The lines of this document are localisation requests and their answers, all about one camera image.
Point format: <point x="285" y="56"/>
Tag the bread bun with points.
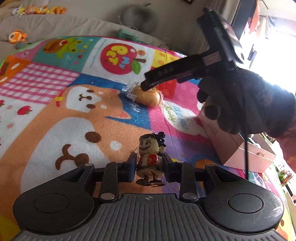
<point x="148" y="97"/>

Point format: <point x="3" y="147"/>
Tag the grey neck pillow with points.
<point x="138" y="17"/>

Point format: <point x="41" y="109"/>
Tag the row of orange plush toys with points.
<point x="39" y="9"/>

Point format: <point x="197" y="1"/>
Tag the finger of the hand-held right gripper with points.
<point x="168" y="71"/>

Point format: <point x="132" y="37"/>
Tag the pink cardboard box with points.
<point x="233" y="150"/>

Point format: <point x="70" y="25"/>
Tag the person's right hand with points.
<point x="254" y="104"/>

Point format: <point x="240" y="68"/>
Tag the beige bed cover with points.
<point x="69" y="25"/>

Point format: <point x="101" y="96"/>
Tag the orange fish plush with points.
<point x="17" y="36"/>

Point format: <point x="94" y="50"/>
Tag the person's right forearm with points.
<point x="290" y="148"/>

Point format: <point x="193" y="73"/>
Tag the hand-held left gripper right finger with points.
<point x="168" y="168"/>

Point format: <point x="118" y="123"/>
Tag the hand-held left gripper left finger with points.
<point x="131" y="166"/>

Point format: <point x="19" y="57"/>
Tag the teal cloth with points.
<point x="129" y="36"/>

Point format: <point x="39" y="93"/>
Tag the grinning figurine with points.
<point x="149" y="160"/>

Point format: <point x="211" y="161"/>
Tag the colourful printed blanket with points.
<point x="57" y="115"/>

